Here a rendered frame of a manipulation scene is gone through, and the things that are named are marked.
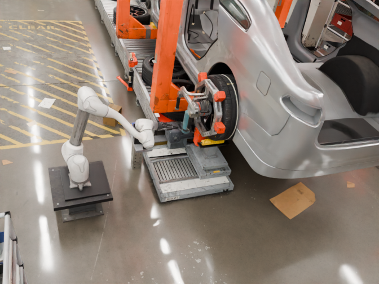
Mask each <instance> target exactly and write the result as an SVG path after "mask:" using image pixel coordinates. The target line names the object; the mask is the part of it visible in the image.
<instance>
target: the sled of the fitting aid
mask: <svg viewBox="0 0 379 284"><path fill-rule="evenodd" d="M185 151H186V153H187V155H188V156H189V158H190V160H191V162H192V164H193V166H194V168H195V170H196V172H197V174H198V176H199V178H200V180H202V179H210V178H217V177H221V176H228V175H230V173H231V169H230V167H229V166H227V167H221V168H214V169H209V170H202V168H201V166H200V164H199V162H198V160H197V158H196V157H195V155H194V153H193V151H192V149H191V147H190V145H186V148H185Z"/></svg>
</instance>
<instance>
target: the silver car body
mask: <svg viewBox="0 0 379 284"><path fill-rule="evenodd" d="M345 1H346V2H347V4H348V5H349V7H350V10H351V14H352V18H351V25H352V37H351V39H350V40H348V41H347V42H345V43H343V44H342V45H340V46H339V47H337V48H336V49H335V50H334V51H332V52H331V53H329V54H327V55H325V56H321V57H318V56H316V55H315V54H314V53H312V52H311V51H310V50H308V49H307V48H306V47H305V46H304V45H303V43H302V32H303V29H304V26H305V22H306V19H307V14H308V12H309V8H310V3H311V0H298V1H297V2H296V5H295V7H294V9H293V12H292V14H291V16H290V19H289V21H288V23H287V25H286V26H285V28H281V27H280V24H279V22H278V20H277V18H276V16H275V14H274V12H273V10H272V9H271V7H270V5H269V4H268V2H267V1H266V0H183V7H182V14H181V18H180V26H179V33H178V41H177V48H176V53H175V55H176V57H177V59H178V60H179V62H180V64H181V65H182V67H183V69H184V70H185V72H186V73H187V75H188V76H189V78H190V79H191V81H192V82H193V84H194V85H196V84H198V83H199V82H198V76H197V75H198V74H199V73H202V72H208V70H209V68H210V67H211V66H212V65H213V64H214V63H215V62H217V61H223V62H225V63H226V64H227V65H228V66H229V67H230V68H231V70H232V72H233V74H234V76H235V80H236V83H237V88H238V92H239V120H238V124H237V129H236V133H235V136H234V138H233V140H232V141H233V142H234V143H235V145H236V146H237V148H238V149H239V151H240V152H241V154H242V155H243V156H244V158H245V159H246V161H247V163H248V164H249V166H250V167H251V168H252V169H253V170H254V171H255V172H256V173H258V174H260V175H262V176H266V177H269V178H278V179H296V178H309V177H314V176H322V175H329V174H336V173H340V172H346V171H352V170H358V169H363V168H369V167H375V166H379V7H378V6H377V5H376V4H374V3H373V2H372V1H370V0H345ZM140 3H146V8H147V9H148V13H149V14H150V15H151V21H152V22H153V23H154V25H155V27H156V28H157V22H158V20H159V14H160V4H161V0H140Z"/></svg>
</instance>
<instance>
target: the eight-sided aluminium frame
mask: <svg viewBox="0 0 379 284"><path fill-rule="evenodd" d="M205 86H206V87H207V88H208V90H209V91H210V92H211V94H212V98H213V107H214V119H213V123H212V126H211V130H210V131H207V130H206V128H205V127H204V125H203V124H202V122H201V118H200V116H199V117H198V118H197V117H195V118H194V123H195V126H196V127H197V129H198V130H199V132H200V134H201V136H202V137H206V136H211V135H216V134H217V133H216V131H215V129H214V124H215V122H220V121H221V118H222V108H221V102H220V101H219V102H215V100H214V94H215V93H216V92H217V91H219V90H218V89H217V88H216V87H215V85H214V84H213V83H212V81H211V80H210V79H204V80H202V81H201V82H199V83H198V84H196V86H195V91H194V93H196V94H200V93H201V90H202V88H203V87H205ZM217 106H218V108H217Z"/></svg>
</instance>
